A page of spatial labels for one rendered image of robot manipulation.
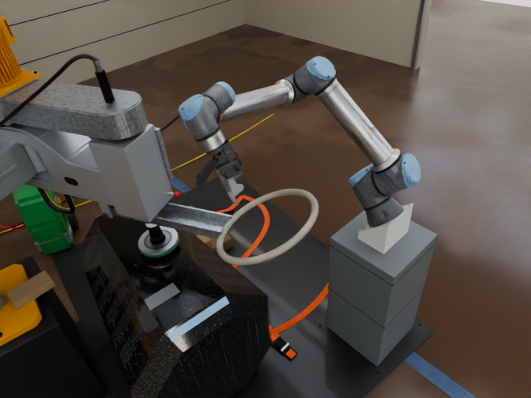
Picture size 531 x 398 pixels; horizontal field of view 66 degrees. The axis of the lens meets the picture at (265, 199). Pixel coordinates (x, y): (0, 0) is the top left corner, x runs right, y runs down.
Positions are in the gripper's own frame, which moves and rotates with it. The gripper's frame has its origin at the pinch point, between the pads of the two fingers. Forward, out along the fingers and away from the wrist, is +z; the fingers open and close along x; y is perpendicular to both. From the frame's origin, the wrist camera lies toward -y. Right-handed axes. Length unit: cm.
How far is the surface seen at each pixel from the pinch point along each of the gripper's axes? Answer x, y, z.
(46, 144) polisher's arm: 58, -79, -38
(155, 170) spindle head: 48, -38, -7
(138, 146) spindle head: 40, -35, -22
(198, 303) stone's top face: 20, -46, 52
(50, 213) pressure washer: 165, -176, 24
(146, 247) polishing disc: 54, -68, 31
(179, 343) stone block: 5, -57, 58
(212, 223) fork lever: 41, -26, 27
